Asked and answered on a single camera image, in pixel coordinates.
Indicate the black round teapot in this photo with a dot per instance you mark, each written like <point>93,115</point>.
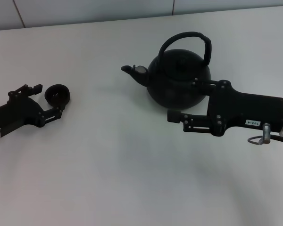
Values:
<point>174,89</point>

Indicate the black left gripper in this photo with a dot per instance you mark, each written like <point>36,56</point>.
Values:
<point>21,113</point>

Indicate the small dark teacup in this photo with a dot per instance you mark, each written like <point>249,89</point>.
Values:
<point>57,94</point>

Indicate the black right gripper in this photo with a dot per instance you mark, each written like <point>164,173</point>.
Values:
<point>238,108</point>

